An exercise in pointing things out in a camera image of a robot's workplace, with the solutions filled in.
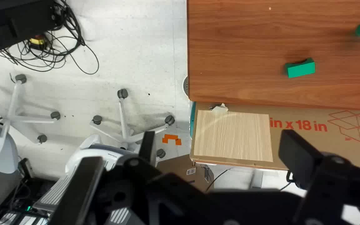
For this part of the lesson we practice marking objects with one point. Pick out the black equipment box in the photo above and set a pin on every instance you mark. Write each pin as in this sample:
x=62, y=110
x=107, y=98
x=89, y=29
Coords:
x=13, y=19

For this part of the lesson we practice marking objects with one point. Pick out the light wood panel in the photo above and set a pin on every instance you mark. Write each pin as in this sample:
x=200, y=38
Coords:
x=232, y=135

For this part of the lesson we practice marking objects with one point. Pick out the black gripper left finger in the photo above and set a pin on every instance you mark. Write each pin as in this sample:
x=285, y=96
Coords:
x=148, y=145

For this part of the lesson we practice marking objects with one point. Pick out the brown cardboard box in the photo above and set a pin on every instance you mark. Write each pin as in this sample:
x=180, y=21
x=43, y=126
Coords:
x=313, y=141

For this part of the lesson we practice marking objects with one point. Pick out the small cardboard box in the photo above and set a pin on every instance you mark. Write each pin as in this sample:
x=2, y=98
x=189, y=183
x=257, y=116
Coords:
x=182, y=166

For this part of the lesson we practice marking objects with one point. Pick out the white chair base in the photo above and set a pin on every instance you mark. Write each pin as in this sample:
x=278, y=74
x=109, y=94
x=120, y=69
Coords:
x=124, y=120

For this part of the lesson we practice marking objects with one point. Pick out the green rectangular block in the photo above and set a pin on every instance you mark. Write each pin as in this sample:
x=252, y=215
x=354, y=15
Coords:
x=300, y=69

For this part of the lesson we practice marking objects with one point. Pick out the white office chair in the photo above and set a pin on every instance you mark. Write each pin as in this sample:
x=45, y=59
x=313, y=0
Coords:
x=12, y=119

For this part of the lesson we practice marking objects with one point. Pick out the white bracket piece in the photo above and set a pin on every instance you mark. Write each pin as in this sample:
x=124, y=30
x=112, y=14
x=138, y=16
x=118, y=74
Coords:
x=220, y=109

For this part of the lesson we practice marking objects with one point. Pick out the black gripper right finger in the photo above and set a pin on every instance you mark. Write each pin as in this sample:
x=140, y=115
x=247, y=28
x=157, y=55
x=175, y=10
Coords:
x=299, y=156

